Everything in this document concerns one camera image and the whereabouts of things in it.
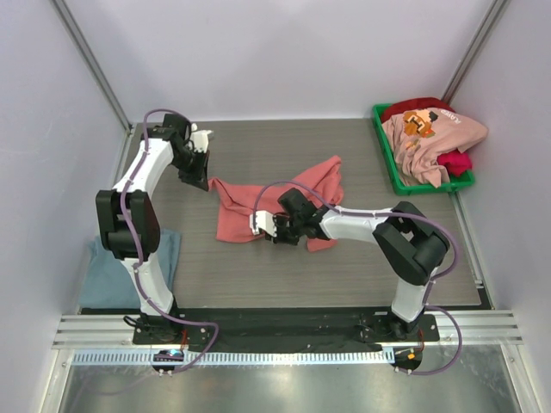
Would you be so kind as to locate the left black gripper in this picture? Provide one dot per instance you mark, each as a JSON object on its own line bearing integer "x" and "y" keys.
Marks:
{"x": 199, "y": 178}

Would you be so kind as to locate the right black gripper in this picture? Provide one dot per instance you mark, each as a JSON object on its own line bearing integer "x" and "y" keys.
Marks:
{"x": 281, "y": 228}

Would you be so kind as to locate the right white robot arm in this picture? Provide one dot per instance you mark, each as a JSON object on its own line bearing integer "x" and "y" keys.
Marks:
{"x": 414, "y": 247}

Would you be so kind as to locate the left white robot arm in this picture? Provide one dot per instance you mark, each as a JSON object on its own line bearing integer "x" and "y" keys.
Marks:
{"x": 129, "y": 227}

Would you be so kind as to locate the green plastic bin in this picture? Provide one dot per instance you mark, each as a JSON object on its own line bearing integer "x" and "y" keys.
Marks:
{"x": 456, "y": 184}

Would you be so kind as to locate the folded blue t-shirt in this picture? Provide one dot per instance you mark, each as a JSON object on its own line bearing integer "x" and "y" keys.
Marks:
{"x": 108, "y": 285}

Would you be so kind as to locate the light pink printed t-shirt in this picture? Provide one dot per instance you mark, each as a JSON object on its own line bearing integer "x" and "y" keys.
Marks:
{"x": 418, "y": 137}

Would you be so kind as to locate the red t-shirt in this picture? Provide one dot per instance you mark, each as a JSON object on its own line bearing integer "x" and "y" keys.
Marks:
{"x": 455, "y": 162}

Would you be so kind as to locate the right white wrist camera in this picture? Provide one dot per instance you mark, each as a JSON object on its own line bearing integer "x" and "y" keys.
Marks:
{"x": 263, "y": 222}

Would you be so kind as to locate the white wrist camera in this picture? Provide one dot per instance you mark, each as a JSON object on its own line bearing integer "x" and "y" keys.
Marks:
{"x": 263, "y": 222}
{"x": 199, "y": 139}

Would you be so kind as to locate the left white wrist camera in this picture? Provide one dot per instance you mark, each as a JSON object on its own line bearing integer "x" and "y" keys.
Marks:
{"x": 199, "y": 139}

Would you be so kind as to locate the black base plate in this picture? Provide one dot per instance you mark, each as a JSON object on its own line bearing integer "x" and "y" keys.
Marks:
{"x": 259, "y": 327}

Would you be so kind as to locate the aluminium front rail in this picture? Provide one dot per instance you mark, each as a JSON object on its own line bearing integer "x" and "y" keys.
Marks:
{"x": 478, "y": 327}

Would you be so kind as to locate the slotted cable duct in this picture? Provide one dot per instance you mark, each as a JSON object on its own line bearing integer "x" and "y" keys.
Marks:
{"x": 172, "y": 358}

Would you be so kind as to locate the left aluminium corner post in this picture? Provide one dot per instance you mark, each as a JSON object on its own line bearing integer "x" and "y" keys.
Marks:
{"x": 83, "y": 47}

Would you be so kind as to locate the aluminium corner post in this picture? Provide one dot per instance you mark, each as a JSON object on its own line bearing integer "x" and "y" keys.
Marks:
{"x": 83, "y": 47}
{"x": 482, "y": 34}

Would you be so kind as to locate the right aluminium corner post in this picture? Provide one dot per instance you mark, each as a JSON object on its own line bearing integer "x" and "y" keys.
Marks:
{"x": 482, "y": 34}

